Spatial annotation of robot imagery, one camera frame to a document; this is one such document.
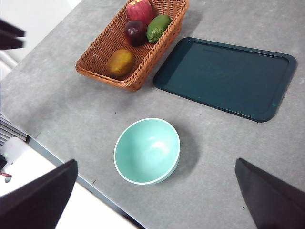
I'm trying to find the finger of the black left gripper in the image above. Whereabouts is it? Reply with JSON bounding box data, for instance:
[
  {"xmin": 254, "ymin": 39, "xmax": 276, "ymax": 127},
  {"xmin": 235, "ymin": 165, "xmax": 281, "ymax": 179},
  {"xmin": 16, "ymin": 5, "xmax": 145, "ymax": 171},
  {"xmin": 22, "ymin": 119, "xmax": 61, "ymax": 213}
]
[
  {"xmin": 0, "ymin": 34, "xmax": 25, "ymax": 51},
  {"xmin": 0, "ymin": 20, "xmax": 26, "ymax": 38}
]

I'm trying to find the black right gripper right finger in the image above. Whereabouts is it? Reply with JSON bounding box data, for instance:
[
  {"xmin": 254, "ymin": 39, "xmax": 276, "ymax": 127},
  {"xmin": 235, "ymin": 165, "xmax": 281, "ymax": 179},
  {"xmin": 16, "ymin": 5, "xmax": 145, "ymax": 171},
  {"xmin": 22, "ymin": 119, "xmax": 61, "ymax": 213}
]
[{"xmin": 234, "ymin": 157, "xmax": 305, "ymax": 229}]

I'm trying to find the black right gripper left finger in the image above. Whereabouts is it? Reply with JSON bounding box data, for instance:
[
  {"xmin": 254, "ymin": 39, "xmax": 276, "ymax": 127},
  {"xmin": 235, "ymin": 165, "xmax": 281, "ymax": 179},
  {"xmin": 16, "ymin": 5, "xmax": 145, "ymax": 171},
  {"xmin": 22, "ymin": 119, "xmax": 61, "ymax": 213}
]
[{"xmin": 0, "ymin": 159, "xmax": 79, "ymax": 229}]

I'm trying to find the yellow-orange oval fruit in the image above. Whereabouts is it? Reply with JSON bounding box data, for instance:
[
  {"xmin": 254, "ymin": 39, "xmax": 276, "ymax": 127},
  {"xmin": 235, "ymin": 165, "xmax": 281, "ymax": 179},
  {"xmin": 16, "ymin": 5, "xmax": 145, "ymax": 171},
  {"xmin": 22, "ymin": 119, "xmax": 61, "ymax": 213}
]
[{"xmin": 106, "ymin": 49, "xmax": 135, "ymax": 77}]

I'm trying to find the teal ribbed bowl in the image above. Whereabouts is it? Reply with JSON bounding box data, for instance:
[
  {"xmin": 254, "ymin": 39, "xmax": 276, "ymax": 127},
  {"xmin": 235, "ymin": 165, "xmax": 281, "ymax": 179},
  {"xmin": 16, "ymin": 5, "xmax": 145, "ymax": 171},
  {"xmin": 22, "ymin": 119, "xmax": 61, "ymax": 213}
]
[{"xmin": 113, "ymin": 117, "xmax": 181, "ymax": 186}]

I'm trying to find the white device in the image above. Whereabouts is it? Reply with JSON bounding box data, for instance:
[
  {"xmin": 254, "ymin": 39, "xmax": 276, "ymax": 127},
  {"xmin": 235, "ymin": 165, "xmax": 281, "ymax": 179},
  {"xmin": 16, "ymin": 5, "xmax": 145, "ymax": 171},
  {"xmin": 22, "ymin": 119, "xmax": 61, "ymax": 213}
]
[{"xmin": 0, "ymin": 137, "xmax": 32, "ymax": 184}]

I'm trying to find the brown wicker basket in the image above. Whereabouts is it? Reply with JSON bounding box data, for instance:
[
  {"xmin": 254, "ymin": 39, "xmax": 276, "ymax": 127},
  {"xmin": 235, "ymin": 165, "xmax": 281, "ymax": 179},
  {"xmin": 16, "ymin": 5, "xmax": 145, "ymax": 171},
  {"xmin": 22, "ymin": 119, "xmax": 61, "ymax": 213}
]
[{"xmin": 75, "ymin": 0, "xmax": 191, "ymax": 92}]

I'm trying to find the dark purple plum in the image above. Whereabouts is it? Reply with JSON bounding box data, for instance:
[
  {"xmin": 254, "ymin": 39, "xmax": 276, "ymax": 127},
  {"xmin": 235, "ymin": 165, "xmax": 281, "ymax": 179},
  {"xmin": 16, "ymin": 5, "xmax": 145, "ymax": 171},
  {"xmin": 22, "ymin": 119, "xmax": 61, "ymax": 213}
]
[{"xmin": 124, "ymin": 20, "xmax": 148, "ymax": 47}]

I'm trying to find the red apple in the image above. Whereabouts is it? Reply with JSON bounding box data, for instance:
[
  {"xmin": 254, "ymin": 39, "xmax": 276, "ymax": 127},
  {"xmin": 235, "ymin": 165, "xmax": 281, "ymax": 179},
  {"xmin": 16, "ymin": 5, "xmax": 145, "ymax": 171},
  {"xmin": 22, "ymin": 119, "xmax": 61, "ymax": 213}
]
[{"xmin": 126, "ymin": 0, "xmax": 154, "ymax": 24}]

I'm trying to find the dark green rectangular tray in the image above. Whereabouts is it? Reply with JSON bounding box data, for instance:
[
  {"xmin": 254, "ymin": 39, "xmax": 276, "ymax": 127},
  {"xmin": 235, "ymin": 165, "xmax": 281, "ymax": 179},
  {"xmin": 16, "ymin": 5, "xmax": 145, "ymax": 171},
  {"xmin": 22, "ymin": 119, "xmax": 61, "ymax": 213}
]
[{"xmin": 152, "ymin": 37, "xmax": 298, "ymax": 123}]

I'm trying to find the green avocado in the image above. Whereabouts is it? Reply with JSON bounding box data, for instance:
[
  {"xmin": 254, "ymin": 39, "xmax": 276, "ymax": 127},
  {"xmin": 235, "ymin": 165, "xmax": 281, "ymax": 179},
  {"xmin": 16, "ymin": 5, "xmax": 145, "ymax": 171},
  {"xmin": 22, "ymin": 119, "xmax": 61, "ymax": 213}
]
[{"xmin": 146, "ymin": 14, "xmax": 173, "ymax": 44}]

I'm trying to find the grey ribbed metal rail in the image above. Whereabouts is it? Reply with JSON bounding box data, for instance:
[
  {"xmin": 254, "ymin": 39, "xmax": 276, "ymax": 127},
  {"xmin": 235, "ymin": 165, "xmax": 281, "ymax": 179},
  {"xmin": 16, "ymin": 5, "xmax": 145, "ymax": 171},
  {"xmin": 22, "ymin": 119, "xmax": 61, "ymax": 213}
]
[{"xmin": 0, "ymin": 113, "xmax": 29, "ymax": 146}]

